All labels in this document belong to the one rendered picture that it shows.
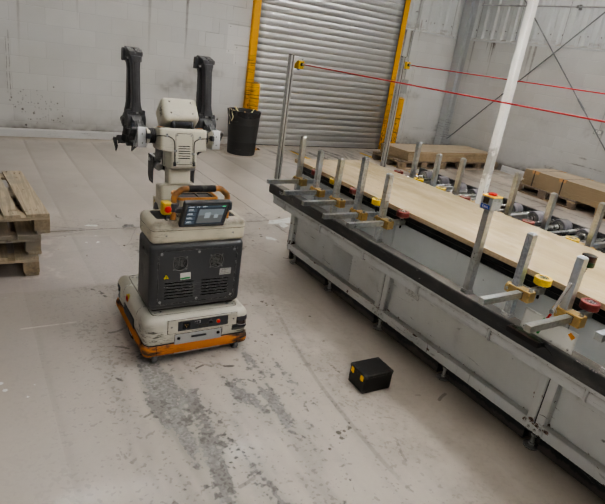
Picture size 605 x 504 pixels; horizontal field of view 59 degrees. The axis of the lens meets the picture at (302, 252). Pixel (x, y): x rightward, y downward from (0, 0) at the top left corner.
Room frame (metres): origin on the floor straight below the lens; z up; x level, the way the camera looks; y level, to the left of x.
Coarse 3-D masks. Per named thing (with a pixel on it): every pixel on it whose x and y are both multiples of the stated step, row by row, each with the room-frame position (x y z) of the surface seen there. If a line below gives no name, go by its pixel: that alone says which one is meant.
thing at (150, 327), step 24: (120, 288) 2.93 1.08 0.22; (120, 312) 2.90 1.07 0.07; (144, 312) 2.59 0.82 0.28; (168, 312) 2.62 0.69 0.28; (192, 312) 2.66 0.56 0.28; (216, 312) 2.72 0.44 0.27; (240, 312) 2.79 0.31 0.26; (144, 336) 2.49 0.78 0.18; (168, 336) 2.54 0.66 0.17; (192, 336) 2.62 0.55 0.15; (216, 336) 2.70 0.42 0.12; (240, 336) 2.78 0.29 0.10
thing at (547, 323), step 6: (582, 312) 2.11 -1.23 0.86; (588, 312) 2.11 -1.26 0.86; (546, 318) 1.99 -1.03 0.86; (552, 318) 2.00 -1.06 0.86; (558, 318) 2.00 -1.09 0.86; (564, 318) 2.01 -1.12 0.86; (570, 318) 2.03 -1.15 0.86; (588, 318) 2.11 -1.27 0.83; (528, 324) 1.90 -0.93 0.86; (534, 324) 1.91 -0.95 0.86; (540, 324) 1.92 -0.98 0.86; (546, 324) 1.94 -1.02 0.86; (552, 324) 1.97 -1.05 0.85; (558, 324) 1.99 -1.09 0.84; (564, 324) 2.02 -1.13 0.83; (528, 330) 1.89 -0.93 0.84; (534, 330) 1.90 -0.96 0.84; (540, 330) 1.93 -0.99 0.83
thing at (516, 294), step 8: (528, 288) 2.31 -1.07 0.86; (536, 288) 2.33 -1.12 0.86; (544, 288) 2.34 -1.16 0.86; (480, 296) 2.13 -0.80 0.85; (488, 296) 2.14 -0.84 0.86; (496, 296) 2.16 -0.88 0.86; (504, 296) 2.18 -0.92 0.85; (512, 296) 2.21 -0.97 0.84; (520, 296) 2.24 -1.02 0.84; (488, 304) 2.12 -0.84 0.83
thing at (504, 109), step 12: (528, 0) 3.75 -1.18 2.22; (528, 12) 3.73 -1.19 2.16; (528, 24) 3.72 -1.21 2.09; (528, 36) 3.73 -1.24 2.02; (516, 48) 3.74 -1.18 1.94; (516, 60) 3.72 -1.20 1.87; (516, 72) 3.72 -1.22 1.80; (504, 96) 3.74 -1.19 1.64; (504, 108) 3.72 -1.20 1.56; (504, 120) 3.73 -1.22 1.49; (492, 144) 3.74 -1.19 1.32; (492, 156) 3.72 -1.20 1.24; (492, 168) 3.73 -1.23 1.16; (480, 192) 3.73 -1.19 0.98
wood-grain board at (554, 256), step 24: (312, 168) 4.13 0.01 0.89; (336, 168) 4.21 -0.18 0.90; (384, 168) 4.51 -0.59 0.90; (408, 192) 3.74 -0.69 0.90; (432, 192) 3.85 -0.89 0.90; (432, 216) 3.17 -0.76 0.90; (456, 216) 3.26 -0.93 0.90; (480, 216) 3.35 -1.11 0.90; (504, 216) 3.44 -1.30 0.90; (504, 240) 2.88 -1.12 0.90; (552, 240) 3.03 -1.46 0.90; (552, 264) 2.58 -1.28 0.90; (600, 264) 2.70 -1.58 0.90; (600, 288) 2.33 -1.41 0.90
